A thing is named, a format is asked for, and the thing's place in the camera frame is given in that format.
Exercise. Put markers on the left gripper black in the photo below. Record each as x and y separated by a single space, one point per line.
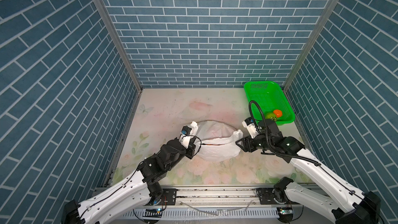
190 149

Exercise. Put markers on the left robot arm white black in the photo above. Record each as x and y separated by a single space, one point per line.
138 189

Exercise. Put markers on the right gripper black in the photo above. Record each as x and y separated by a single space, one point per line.
245 141

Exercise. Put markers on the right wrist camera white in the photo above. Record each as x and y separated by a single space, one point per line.
249 124

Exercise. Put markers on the white plastic bag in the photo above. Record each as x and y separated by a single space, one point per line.
216 141

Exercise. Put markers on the right controller board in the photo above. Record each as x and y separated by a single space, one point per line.
285 214

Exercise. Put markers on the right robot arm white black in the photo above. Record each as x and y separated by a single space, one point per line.
342 203

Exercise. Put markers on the green plastic basket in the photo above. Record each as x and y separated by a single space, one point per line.
270 98

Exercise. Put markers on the green toy fruit in basket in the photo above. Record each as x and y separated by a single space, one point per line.
272 116

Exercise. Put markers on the orange toy fruit in basket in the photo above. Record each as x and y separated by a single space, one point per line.
278 113

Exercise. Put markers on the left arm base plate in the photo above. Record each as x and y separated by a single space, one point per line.
168 198

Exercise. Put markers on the controller board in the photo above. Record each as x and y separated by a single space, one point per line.
285 214
152 216

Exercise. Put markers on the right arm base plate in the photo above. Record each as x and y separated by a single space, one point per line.
268 196

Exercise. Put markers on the white vented cable duct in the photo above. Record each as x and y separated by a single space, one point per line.
208 213

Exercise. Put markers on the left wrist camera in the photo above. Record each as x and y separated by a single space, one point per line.
186 130

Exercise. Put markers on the aluminium mounting rail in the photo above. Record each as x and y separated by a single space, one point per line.
230 196

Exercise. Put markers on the left controller board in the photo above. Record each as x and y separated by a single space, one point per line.
152 216

